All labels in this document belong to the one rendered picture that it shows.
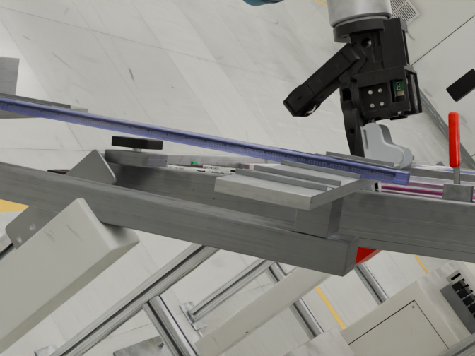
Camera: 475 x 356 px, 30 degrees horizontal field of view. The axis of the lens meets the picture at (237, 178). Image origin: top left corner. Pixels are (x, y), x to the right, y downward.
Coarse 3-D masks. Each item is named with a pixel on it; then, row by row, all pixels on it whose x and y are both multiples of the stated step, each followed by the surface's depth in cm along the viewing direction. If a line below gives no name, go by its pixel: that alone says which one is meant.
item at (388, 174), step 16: (16, 112) 86; (32, 112) 86; (48, 112) 85; (64, 112) 84; (80, 112) 84; (112, 128) 83; (128, 128) 82; (144, 128) 81; (160, 128) 81; (192, 144) 80; (208, 144) 79; (224, 144) 79; (240, 144) 78; (256, 144) 78; (288, 160) 77; (304, 160) 76; (320, 160) 76; (336, 160) 75; (368, 176) 75; (384, 176) 74; (400, 176) 74
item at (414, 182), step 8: (248, 168) 152; (384, 184) 143; (392, 184) 142; (400, 184) 142; (408, 184) 141; (416, 184) 140; (424, 184) 140; (432, 184) 140; (440, 184) 139; (464, 184) 147; (472, 184) 150
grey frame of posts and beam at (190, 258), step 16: (0, 240) 112; (0, 256) 113; (176, 256) 185; (192, 256) 185; (208, 256) 185; (160, 272) 187; (176, 272) 185; (144, 288) 188; (160, 288) 187; (128, 304) 191; (96, 320) 193; (112, 320) 191; (128, 320) 194; (80, 336) 195; (96, 336) 193; (64, 352) 197; (80, 352) 195
